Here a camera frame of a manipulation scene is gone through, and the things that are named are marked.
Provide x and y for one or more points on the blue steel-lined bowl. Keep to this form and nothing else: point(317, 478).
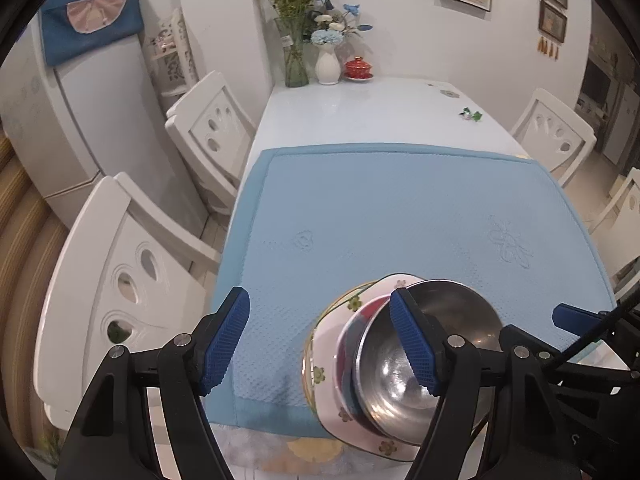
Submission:
point(400, 410)

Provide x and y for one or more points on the green candy wrappers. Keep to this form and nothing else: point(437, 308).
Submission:
point(471, 114)

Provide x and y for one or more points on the hanging orange tassels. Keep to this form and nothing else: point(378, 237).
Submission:
point(547, 49)

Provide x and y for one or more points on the blue artificial flowers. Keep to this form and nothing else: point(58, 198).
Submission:
point(330, 32)

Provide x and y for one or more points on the brown striped curtain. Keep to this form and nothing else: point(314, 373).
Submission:
point(25, 260)

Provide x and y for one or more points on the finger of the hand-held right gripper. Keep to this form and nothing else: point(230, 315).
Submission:
point(575, 317)

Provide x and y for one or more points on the pink cartoon ceramic bowl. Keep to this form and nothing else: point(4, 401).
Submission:
point(370, 310)

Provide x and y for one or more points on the floral printed table cover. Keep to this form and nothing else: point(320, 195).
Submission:
point(280, 455)

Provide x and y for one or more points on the white ornate shelf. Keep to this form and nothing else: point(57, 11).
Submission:
point(175, 60)

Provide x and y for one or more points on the blue cloth refrigerator cover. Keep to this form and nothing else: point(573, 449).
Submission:
point(90, 40)

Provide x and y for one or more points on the clear glass vase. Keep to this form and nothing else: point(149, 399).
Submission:
point(295, 67)

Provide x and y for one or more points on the white dining chair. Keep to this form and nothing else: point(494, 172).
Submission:
point(90, 260)
point(210, 125)
point(555, 130)
point(625, 195)

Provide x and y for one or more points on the white refrigerator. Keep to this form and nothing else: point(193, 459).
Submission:
point(100, 135)

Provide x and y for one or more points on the light blue textured mat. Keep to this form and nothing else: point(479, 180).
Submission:
point(375, 210)

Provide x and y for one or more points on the round gold-rimmed blue-white plate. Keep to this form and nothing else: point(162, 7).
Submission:
point(306, 355)

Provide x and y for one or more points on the grey flower-shaped sticker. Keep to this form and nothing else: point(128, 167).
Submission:
point(449, 93)

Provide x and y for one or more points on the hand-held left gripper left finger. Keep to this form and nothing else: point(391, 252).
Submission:
point(225, 345)

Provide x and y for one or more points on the red lidded teacup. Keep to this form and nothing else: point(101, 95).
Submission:
point(358, 67)

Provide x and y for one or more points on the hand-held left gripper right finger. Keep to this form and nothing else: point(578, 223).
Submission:
point(415, 345)

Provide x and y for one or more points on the white ceramic vase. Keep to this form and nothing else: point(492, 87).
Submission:
point(327, 67)

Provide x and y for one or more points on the octagonal white tree-print plate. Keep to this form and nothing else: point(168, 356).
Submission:
point(325, 350)

